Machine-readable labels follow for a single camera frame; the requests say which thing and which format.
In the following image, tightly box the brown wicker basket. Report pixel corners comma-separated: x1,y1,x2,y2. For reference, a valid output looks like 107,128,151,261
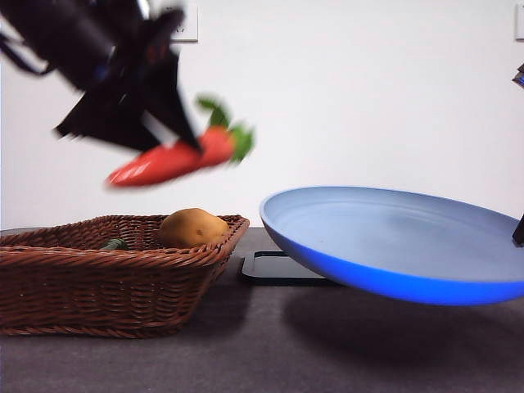
0,214,251,339

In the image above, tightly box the white wall socket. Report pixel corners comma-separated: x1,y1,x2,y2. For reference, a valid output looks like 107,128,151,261
169,6,200,43

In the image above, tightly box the yellow-brown potato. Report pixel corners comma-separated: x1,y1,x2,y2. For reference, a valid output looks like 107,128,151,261
158,207,230,249

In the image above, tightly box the blue round plate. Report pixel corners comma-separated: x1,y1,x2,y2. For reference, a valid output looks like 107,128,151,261
259,186,524,307

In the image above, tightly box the orange carrot with green leaves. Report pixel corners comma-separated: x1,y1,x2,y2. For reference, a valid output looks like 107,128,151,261
105,94,255,189

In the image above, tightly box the black flat tray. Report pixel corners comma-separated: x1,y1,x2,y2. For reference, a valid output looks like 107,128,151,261
240,250,341,287

